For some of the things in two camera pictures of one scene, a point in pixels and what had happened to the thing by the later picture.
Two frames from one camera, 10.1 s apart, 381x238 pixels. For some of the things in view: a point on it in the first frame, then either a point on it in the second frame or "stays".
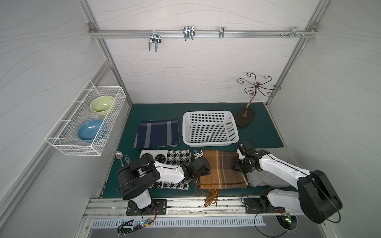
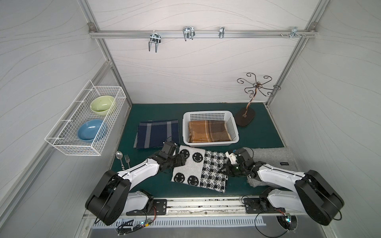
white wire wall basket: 85,129 stays
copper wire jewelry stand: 244,117 stays
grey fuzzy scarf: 262,178 stays
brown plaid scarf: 222,174 to 208,131
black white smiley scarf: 174,156 to 202,168
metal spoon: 119,154 stays
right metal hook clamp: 294,31 stays
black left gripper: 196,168 to 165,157
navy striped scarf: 157,134 stays
